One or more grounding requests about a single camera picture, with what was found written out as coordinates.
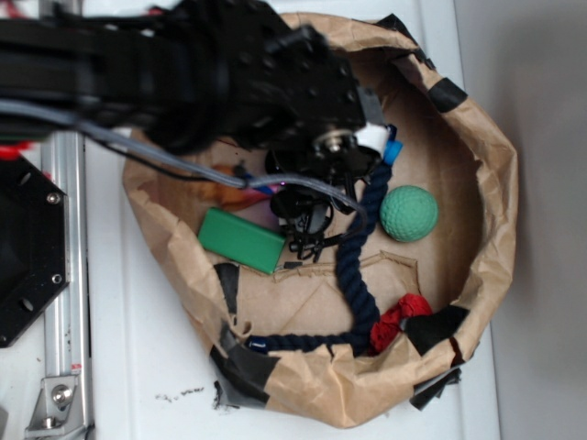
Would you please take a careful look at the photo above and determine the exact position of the white plastic bin lid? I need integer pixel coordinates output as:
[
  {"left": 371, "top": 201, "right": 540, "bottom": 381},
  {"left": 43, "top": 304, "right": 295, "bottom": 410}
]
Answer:
[{"left": 0, "top": 0, "right": 504, "bottom": 440}]

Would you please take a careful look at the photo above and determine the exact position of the brown paper bag tray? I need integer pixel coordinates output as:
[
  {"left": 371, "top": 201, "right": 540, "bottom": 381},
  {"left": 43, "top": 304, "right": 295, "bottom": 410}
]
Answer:
[{"left": 123, "top": 13, "right": 518, "bottom": 428}]

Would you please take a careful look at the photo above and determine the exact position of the green dimpled ball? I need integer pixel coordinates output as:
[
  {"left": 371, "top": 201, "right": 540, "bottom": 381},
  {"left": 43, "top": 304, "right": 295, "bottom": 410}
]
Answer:
[{"left": 380, "top": 185, "right": 439, "bottom": 243}]

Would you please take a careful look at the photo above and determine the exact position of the grey cable bundle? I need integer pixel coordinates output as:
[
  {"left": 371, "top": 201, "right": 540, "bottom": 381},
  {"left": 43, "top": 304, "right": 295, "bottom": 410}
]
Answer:
[{"left": 0, "top": 98, "right": 369, "bottom": 239}]

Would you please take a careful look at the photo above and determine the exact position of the metal corner bracket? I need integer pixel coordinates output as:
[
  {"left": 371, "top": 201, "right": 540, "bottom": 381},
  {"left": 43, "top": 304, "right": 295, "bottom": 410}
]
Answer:
[{"left": 24, "top": 375, "right": 87, "bottom": 439}]

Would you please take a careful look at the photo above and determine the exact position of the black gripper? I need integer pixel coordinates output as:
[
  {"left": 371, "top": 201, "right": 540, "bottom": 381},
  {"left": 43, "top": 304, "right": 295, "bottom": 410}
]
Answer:
[{"left": 221, "top": 25, "right": 382, "bottom": 182}]

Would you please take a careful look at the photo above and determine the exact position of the dark navy rope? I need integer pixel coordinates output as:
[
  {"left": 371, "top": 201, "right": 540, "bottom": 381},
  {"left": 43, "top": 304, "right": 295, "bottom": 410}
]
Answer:
[{"left": 247, "top": 158, "right": 391, "bottom": 358}]

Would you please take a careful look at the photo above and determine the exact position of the red crumpled cloth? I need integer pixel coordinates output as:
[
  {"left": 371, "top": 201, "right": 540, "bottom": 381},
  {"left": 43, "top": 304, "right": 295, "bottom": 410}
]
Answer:
[{"left": 368, "top": 293, "right": 432, "bottom": 356}]

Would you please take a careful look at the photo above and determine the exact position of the aluminium extrusion rail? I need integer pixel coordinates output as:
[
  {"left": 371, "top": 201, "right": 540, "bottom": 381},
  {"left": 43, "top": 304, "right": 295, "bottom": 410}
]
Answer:
[{"left": 34, "top": 133, "right": 95, "bottom": 439}]

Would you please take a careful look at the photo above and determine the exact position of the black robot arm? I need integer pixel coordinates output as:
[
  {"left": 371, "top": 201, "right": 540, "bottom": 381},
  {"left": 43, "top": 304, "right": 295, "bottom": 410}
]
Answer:
[{"left": 1, "top": 1, "right": 385, "bottom": 181}]

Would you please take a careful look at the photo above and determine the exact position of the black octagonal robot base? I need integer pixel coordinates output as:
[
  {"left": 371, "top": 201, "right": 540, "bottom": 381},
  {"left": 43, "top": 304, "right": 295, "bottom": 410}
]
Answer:
[{"left": 1, "top": 157, "right": 68, "bottom": 348}]

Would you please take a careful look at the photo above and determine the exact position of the green rectangular block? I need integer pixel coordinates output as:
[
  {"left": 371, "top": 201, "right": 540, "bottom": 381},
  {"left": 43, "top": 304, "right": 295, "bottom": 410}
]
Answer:
[{"left": 197, "top": 208, "right": 285, "bottom": 274}]

